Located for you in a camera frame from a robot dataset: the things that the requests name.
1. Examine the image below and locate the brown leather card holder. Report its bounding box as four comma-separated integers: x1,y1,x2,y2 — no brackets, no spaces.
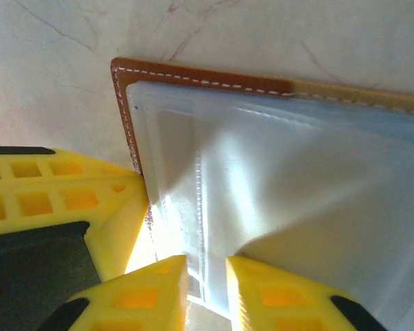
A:
109,56,414,331

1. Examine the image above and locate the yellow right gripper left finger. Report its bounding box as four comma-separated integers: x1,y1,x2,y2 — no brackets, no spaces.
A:
37,254,190,331

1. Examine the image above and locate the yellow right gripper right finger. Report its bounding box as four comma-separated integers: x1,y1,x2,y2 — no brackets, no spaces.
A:
225,254,393,331

